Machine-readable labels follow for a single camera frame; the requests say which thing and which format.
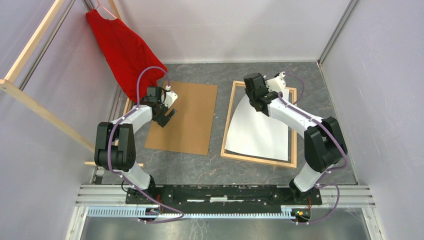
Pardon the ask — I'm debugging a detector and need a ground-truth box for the brown cardboard backing board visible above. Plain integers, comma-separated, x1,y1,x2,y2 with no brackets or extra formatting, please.
144,81,218,155

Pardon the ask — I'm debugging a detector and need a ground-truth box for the wooden picture frame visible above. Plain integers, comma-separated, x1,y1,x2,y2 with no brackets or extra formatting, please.
220,81,297,169

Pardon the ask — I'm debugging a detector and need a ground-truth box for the printed colour photo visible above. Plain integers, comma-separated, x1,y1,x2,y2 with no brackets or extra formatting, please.
224,95,290,163

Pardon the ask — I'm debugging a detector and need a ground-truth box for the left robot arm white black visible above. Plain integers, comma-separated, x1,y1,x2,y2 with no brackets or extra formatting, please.
94,86,178,204

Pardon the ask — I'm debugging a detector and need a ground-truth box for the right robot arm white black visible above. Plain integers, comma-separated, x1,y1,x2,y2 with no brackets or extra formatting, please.
243,72,349,204

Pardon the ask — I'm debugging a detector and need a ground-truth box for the red hanging shirt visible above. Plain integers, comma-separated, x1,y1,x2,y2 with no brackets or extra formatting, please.
85,10,168,102

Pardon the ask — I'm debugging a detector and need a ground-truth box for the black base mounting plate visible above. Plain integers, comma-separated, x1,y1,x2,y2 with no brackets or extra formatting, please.
125,184,323,215

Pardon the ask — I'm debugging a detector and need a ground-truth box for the wooden clothes rack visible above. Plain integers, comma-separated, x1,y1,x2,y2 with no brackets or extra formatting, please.
0,0,127,171

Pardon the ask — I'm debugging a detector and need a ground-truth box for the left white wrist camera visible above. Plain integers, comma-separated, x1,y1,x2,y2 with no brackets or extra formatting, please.
163,87,178,109

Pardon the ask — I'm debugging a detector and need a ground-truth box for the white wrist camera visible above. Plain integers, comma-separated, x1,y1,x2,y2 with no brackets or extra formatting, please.
163,87,178,109
265,71,286,93

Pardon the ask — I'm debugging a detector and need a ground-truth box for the aluminium rail base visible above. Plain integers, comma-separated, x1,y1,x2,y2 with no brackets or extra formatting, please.
66,184,385,240

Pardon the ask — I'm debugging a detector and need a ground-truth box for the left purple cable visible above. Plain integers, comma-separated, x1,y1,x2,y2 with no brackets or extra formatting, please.
106,66,186,225

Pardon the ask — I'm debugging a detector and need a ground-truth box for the purple cable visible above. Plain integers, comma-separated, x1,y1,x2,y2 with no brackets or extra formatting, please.
106,66,186,225
278,72,349,226

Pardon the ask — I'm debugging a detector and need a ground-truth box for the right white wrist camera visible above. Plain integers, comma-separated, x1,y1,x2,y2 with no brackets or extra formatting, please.
265,71,286,93

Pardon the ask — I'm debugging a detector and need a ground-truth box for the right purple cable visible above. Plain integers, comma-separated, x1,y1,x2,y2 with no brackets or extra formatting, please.
278,72,349,226

